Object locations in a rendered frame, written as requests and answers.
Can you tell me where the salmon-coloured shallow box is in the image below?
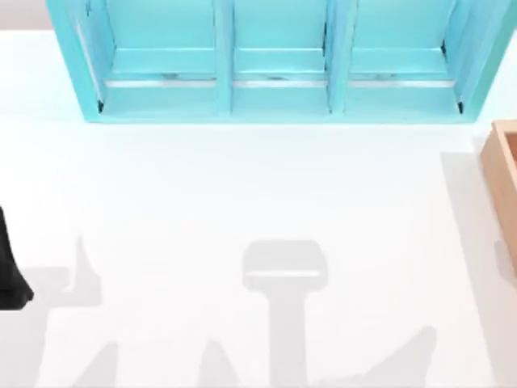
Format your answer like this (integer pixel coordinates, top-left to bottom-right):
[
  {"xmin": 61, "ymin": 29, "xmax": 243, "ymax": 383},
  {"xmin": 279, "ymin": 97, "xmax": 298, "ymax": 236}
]
[{"xmin": 479, "ymin": 120, "xmax": 517, "ymax": 279}]

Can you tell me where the light blue rack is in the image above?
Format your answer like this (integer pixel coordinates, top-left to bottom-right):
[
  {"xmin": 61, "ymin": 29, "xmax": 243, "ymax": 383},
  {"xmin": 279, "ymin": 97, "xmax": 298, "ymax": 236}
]
[{"xmin": 43, "ymin": 0, "xmax": 517, "ymax": 124}]

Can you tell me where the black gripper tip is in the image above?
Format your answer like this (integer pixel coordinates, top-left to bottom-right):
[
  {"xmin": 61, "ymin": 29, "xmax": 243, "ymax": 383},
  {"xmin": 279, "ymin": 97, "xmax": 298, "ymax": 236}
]
[{"xmin": 0, "ymin": 206, "xmax": 35, "ymax": 313}]

